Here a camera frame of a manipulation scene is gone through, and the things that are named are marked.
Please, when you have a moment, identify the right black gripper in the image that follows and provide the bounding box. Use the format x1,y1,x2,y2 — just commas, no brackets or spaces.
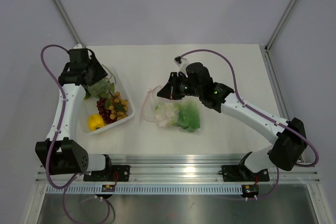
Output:
158,72,203,100

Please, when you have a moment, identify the clear zip top bag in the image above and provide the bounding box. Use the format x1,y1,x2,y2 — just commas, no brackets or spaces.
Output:
141,86,201,133

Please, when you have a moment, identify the white cauliflower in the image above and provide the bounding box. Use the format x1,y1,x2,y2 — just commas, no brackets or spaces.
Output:
155,102,180,127

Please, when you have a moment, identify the green lettuce head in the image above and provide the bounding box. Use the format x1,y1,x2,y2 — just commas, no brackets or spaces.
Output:
175,100,201,133

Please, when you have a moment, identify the brown longan bunch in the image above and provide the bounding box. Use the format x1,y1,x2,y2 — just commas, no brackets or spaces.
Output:
104,92,129,123

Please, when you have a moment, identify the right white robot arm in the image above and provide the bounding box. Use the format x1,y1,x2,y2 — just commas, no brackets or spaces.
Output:
157,62,307,180

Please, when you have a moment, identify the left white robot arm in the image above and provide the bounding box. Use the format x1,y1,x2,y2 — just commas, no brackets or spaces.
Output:
35,48,113,181

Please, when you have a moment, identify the white plastic food tray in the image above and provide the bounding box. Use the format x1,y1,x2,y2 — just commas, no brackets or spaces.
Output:
78,67,135,136

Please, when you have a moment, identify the green broccoli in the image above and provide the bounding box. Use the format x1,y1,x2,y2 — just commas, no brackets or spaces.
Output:
87,65,116,98

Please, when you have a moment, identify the red grape bunch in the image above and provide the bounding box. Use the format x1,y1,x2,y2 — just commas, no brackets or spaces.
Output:
97,98,113,124

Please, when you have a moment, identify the yellow bell pepper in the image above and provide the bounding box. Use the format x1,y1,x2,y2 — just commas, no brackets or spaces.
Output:
88,114,105,131

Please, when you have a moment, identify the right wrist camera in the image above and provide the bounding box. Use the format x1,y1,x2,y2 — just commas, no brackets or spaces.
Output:
174,56,190,75

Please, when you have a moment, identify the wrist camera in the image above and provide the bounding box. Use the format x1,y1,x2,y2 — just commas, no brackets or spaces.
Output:
174,56,190,75
73,44,83,49

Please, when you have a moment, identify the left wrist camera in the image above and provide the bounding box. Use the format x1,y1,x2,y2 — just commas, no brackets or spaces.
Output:
73,44,83,49

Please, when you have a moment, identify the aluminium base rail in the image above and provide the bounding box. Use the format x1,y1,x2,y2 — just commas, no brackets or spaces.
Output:
34,153,321,184

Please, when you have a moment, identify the left aluminium frame post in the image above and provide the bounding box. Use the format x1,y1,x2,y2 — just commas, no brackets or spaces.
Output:
51,0,86,47

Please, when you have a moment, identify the aluminium frame post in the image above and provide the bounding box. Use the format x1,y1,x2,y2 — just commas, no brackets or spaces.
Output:
51,0,86,47
265,0,299,53

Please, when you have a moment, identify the white slotted cable duct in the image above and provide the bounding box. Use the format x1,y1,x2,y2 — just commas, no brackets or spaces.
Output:
46,184,243,196

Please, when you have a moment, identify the right aluminium frame post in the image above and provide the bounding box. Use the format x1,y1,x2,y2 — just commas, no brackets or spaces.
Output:
265,0,299,53

